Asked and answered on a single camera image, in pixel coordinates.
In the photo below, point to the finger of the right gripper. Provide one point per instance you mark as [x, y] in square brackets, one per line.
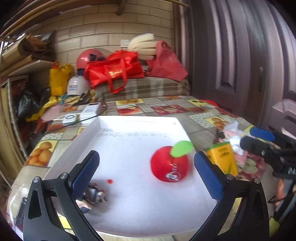
[262, 134]

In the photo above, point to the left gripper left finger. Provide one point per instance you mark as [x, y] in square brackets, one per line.
[41, 222]

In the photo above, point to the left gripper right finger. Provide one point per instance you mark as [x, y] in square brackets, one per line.
[251, 221]

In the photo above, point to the black white patterned scrunchie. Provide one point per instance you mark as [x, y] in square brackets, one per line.
[92, 195]

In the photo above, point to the yellow bamboo tissue pack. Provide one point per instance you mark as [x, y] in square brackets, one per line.
[222, 155]

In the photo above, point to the red plush apple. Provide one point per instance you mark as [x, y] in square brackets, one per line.
[171, 163]

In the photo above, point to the white face masks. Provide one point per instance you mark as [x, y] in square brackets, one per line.
[235, 136]

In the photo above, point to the pink fluffy plush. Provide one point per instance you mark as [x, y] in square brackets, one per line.
[240, 160]

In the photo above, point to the brown beige braided scrunchie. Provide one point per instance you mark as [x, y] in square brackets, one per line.
[221, 136]

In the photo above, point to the fruit pattern tablecloth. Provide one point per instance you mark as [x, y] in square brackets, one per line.
[199, 119]

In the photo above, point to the white cardboard tray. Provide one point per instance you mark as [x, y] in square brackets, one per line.
[138, 204]

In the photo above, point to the white round device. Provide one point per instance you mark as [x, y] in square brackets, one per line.
[70, 118]

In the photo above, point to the white power bank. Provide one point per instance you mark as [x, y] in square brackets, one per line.
[91, 110]

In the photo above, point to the plaid covered sofa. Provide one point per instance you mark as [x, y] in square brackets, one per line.
[146, 87]

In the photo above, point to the red fabric bag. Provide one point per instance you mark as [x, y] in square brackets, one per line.
[166, 64]

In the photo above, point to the white helmet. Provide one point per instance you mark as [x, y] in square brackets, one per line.
[77, 85]

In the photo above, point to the yellow bag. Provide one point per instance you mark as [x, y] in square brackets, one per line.
[58, 78]

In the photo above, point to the cream foam roll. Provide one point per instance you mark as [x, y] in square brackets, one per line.
[144, 45]

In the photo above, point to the red helmet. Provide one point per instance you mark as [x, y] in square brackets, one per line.
[90, 54]

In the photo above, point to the shiny red tote bag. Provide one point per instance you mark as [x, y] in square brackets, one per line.
[115, 70]

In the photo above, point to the wooden shelf unit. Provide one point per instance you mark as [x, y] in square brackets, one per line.
[21, 57]

